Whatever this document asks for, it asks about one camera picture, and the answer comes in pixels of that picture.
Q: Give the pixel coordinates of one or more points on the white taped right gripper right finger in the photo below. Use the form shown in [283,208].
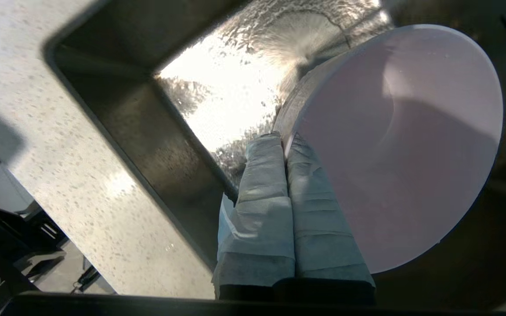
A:
[323,237]

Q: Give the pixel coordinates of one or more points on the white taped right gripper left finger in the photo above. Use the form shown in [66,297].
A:
[262,219]

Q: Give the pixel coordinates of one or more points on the pink bowl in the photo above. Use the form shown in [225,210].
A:
[402,153]

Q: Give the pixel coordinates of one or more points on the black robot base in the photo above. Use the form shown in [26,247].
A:
[16,237]

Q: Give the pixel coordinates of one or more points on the stainless steel sink basin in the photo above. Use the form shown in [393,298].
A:
[169,145]

